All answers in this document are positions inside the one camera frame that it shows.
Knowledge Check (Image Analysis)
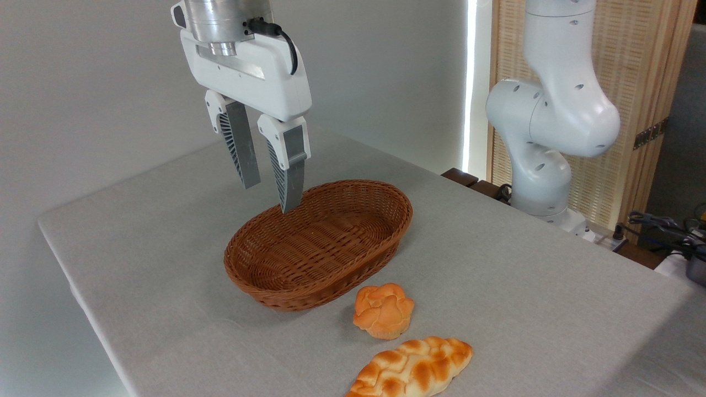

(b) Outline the dark brown wooden bench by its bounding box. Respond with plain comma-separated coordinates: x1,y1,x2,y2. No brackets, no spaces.
441,168,512,205

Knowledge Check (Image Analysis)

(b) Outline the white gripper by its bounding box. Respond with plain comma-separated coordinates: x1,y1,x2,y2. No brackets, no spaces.
180,29,313,214

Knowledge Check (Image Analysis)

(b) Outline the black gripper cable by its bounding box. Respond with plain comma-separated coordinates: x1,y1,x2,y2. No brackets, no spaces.
247,18,299,76

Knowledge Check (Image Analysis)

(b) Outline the round orange bread roll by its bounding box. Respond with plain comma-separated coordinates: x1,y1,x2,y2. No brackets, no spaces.
352,283,415,341

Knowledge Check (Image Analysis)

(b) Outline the long braided bread loaf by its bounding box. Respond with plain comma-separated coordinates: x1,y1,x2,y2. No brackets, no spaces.
345,336,474,397

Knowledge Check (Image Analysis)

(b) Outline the black cable bundle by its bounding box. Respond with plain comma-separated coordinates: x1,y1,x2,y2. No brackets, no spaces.
626,210,706,255

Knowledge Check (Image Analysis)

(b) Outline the wooden slatted folding screen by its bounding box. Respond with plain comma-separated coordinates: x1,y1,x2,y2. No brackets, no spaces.
488,0,699,243

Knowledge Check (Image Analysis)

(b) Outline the dark metal screen hinge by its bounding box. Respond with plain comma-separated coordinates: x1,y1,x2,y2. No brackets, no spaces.
633,117,670,151

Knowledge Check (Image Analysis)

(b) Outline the brown oval wicker basket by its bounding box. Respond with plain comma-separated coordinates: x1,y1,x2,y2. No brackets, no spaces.
223,179,414,313

